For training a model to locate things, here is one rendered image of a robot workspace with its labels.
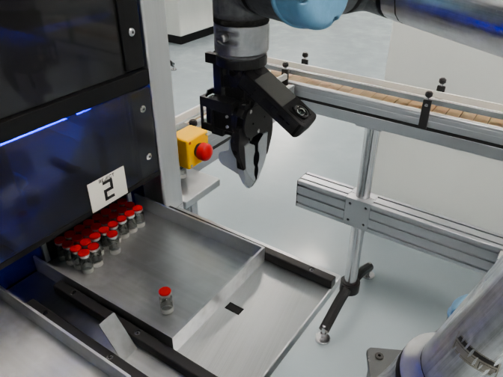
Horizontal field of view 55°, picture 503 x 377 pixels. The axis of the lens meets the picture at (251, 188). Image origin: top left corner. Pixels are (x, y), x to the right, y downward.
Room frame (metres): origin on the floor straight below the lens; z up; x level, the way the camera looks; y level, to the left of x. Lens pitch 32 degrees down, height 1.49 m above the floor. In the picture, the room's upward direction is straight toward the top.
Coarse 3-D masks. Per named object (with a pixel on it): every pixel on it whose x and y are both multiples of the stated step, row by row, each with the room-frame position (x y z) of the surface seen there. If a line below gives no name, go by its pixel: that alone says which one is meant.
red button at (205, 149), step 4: (200, 144) 0.94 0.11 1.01; (204, 144) 0.94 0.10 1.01; (208, 144) 0.94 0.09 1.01; (200, 148) 0.93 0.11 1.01; (204, 148) 0.93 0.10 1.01; (208, 148) 0.93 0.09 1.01; (212, 148) 0.95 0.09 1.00; (196, 152) 0.93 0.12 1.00; (200, 152) 0.92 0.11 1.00; (204, 152) 0.92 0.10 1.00; (208, 152) 0.93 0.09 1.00; (212, 152) 0.94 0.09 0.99; (200, 156) 0.92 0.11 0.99; (204, 156) 0.92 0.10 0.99; (208, 156) 0.93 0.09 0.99; (204, 160) 0.93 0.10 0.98
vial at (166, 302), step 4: (160, 296) 0.57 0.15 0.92; (164, 296) 0.57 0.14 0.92; (168, 296) 0.57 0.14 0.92; (160, 300) 0.57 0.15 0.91; (164, 300) 0.57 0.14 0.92; (168, 300) 0.57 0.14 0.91; (172, 300) 0.58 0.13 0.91; (160, 304) 0.57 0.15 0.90; (164, 304) 0.57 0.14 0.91; (168, 304) 0.57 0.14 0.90; (172, 304) 0.58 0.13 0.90; (160, 308) 0.57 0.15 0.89; (164, 308) 0.57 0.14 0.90; (168, 308) 0.57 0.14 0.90; (172, 308) 0.58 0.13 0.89; (164, 312) 0.57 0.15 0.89; (168, 312) 0.57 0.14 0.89
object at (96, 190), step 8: (120, 168) 0.77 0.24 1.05; (104, 176) 0.74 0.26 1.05; (112, 176) 0.76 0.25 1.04; (120, 176) 0.77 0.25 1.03; (88, 184) 0.72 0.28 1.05; (96, 184) 0.73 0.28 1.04; (120, 184) 0.77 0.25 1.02; (88, 192) 0.71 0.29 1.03; (96, 192) 0.72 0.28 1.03; (112, 192) 0.75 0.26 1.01; (120, 192) 0.77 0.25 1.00; (96, 200) 0.72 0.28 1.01; (104, 200) 0.74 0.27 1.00; (112, 200) 0.75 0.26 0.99; (96, 208) 0.72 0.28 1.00
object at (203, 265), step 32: (160, 224) 0.82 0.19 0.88; (192, 224) 0.80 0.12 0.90; (128, 256) 0.72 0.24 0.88; (160, 256) 0.72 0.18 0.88; (192, 256) 0.72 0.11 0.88; (224, 256) 0.72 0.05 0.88; (256, 256) 0.68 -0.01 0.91; (96, 288) 0.63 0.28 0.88; (128, 288) 0.63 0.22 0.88; (192, 288) 0.63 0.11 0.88; (224, 288) 0.60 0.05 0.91; (128, 320) 0.55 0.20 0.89; (160, 320) 0.56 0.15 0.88; (192, 320) 0.53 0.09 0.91
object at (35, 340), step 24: (0, 288) 0.60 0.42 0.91; (0, 312) 0.58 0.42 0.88; (24, 312) 0.57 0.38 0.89; (0, 336) 0.52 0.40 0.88; (24, 336) 0.52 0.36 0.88; (48, 336) 0.52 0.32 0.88; (72, 336) 0.50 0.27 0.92; (0, 360) 0.48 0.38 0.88; (24, 360) 0.48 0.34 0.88; (48, 360) 0.48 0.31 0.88; (72, 360) 0.48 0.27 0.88; (96, 360) 0.46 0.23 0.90
